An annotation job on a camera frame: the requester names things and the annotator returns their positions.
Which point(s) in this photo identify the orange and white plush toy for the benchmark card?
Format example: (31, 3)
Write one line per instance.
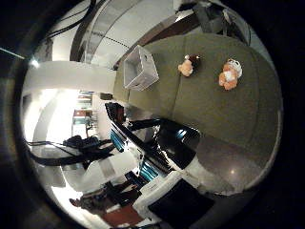
(229, 76)

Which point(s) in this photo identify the white square container box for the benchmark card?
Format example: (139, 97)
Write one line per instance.
(139, 69)

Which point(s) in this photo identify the peach and brown plush toy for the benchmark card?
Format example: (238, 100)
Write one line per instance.
(188, 66)

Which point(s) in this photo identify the person in dark clothes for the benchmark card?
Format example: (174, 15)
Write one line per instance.
(101, 198)

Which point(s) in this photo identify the dark equipment stand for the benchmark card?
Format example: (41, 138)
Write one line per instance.
(219, 19)

